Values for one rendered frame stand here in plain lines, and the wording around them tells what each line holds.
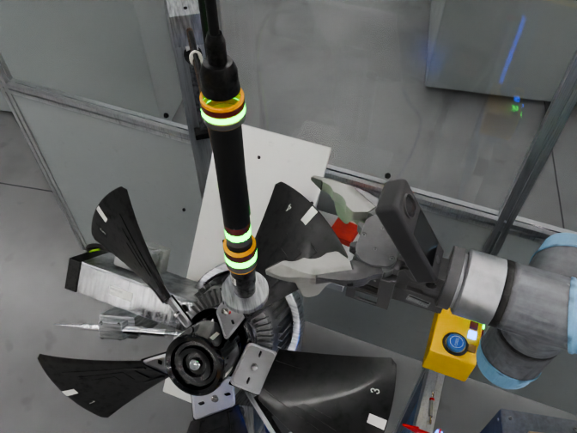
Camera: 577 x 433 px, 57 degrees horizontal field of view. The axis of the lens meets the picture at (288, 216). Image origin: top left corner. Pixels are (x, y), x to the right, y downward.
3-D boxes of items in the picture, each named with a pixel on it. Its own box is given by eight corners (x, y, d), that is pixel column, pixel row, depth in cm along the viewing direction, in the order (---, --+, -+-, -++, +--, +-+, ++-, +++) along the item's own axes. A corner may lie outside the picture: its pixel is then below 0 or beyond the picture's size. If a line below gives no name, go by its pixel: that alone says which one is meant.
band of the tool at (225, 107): (200, 109, 55) (197, 86, 53) (241, 102, 55) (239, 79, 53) (206, 137, 52) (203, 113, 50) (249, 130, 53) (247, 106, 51)
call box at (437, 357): (434, 312, 132) (443, 289, 124) (475, 326, 130) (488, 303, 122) (420, 369, 123) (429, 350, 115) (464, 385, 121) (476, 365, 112)
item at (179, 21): (170, 25, 117) (163, -13, 111) (202, 21, 118) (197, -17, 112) (175, 51, 111) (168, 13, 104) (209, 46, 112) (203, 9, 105)
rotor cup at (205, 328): (182, 360, 112) (149, 388, 99) (196, 296, 109) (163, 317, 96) (245, 385, 108) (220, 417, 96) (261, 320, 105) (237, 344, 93)
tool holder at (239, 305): (215, 268, 83) (209, 229, 75) (260, 259, 84) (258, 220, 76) (226, 319, 77) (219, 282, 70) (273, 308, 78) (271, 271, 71)
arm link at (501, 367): (554, 341, 71) (589, 301, 63) (519, 407, 66) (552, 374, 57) (498, 308, 74) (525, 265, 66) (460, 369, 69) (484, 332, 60)
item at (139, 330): (197, 338, 113) (57, 327, 123) (197, 328, 113) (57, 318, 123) (192, 342, 111) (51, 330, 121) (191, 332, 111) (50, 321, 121)
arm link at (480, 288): (501, 302, 53) (512, 240, 58) (456, 288, 54) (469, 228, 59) (481, 337, 59) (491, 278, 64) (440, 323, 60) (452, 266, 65)
